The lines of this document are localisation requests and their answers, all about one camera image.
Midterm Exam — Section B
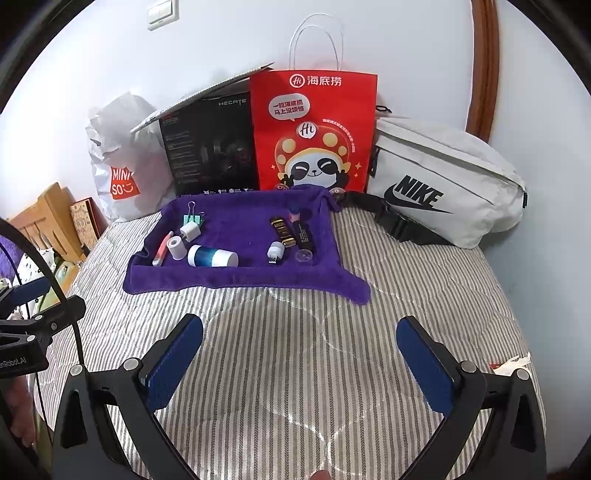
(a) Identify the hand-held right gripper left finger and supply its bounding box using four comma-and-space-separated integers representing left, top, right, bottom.
51, 314, 205, 480

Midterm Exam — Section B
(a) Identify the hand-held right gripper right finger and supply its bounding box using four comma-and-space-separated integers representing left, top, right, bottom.
396, 315, 548, 480

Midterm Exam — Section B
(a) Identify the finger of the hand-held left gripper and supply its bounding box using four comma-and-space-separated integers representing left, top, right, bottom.
0, 277, 51, 310
9, 296, 87, 340

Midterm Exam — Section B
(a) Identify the blue and white bottle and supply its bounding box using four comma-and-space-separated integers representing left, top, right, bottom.
187, 244, 239, 268

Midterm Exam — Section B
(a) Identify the pink and white tube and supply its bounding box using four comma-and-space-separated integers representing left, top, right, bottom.
152, 230, 174, 267

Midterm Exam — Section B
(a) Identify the green binder clip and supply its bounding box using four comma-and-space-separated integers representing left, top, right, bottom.
183, 200, 206, 227

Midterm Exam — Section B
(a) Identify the long black tube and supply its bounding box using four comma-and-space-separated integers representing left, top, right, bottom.
294, 220, 315, 254

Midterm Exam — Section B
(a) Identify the person's left hand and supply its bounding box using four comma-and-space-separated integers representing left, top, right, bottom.
0, 376, 35, 437

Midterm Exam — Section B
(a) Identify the printed cloth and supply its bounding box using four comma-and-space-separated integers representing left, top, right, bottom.
18, 244, 84, 319

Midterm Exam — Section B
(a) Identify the wooden headboard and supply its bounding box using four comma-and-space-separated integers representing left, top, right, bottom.
9, 182, 88, 261

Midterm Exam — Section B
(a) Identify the crumpled white paper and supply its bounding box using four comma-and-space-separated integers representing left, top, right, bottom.
489, 353, 532, 374

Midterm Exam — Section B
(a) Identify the brown patterned box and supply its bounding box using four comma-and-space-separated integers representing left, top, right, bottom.
69, 197, 100, 241

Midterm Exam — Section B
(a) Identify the purple towel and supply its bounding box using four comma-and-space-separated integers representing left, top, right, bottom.
122, 184, 372, 306

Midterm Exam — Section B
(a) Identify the white plastic shopping bag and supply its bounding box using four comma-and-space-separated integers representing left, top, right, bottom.
84, 91, 176, 223

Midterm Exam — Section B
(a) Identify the white waist bag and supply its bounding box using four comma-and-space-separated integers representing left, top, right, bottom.
342, 105, 528, 250

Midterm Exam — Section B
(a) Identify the black headset box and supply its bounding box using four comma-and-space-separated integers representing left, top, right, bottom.
130, 62, 276, 197

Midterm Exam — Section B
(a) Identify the red paper bag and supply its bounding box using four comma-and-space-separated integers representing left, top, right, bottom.
249, 13, 378, 193

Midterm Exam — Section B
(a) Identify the black cable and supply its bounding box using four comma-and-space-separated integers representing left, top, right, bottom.
0, 217, 88, 370

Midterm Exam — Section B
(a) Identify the wooden door frame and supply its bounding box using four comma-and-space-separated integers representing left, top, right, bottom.
464, 0, 502, 139

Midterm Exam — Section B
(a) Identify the white light switch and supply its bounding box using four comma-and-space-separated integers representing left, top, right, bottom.
147, 0, 180, 31

